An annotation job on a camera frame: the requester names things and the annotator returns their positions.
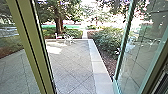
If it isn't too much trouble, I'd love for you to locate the green framed glass door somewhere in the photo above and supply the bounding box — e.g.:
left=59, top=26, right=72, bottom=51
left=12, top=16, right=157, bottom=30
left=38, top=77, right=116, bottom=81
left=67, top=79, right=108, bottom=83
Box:
left=111, top=0, right=168, bottom=94

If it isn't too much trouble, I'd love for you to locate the green outdoor hedge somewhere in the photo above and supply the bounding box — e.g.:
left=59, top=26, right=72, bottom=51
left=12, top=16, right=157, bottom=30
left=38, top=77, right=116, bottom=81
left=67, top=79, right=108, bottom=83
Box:
left=91, top=27, right=126, bottom=56

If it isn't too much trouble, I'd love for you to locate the low green shrub bed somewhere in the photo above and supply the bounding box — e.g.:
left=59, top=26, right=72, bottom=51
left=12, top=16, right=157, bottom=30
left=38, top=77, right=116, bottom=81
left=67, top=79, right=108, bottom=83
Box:
left=0, top=27, right=84, bottom=56

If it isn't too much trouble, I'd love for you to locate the brown tree trunk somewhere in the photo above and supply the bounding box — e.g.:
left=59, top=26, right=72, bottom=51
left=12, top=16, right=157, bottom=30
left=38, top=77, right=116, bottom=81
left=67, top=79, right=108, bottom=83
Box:
left=54, top=9, right=65, bottom=34

